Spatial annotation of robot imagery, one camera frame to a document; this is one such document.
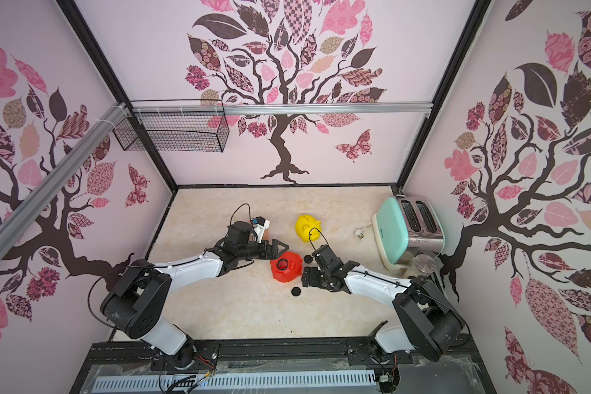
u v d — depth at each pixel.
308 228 0.94
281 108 0.94
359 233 1.00
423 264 0.78
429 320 0.43
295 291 0.87
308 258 0.95
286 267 0.84
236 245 0.70
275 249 0.78
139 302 0.44
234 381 0.70
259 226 0.81
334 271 0.67
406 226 0.83
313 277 0.80
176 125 0.95
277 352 0.75
